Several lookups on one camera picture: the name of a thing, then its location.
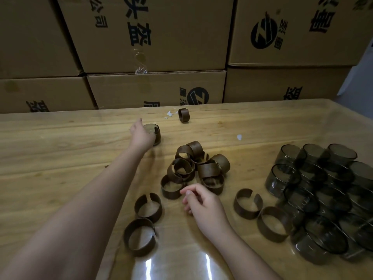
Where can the white paper scrap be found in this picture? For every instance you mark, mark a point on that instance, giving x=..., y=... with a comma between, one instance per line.
x=169, y=114

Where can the person's right hand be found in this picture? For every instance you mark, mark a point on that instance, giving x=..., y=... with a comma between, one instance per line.
x=207, y=209

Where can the person's left forearm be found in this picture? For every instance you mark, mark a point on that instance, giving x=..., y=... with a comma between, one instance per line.
x=81, y=215

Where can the person's left hand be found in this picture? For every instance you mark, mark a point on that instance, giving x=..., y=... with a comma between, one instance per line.
x=141, y=138

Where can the person's right forearm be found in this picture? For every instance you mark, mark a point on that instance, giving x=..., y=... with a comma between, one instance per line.
x=247, y=259

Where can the stack of brown cardboard boxes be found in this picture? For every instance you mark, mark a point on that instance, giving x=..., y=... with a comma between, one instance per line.
x=174, y=32

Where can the smoky tinted glass cup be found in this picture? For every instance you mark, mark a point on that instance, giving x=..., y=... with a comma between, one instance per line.
x=151, y=128

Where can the cluster of smoky glass cups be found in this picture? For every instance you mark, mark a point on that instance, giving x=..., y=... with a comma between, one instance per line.
x=320, y=201

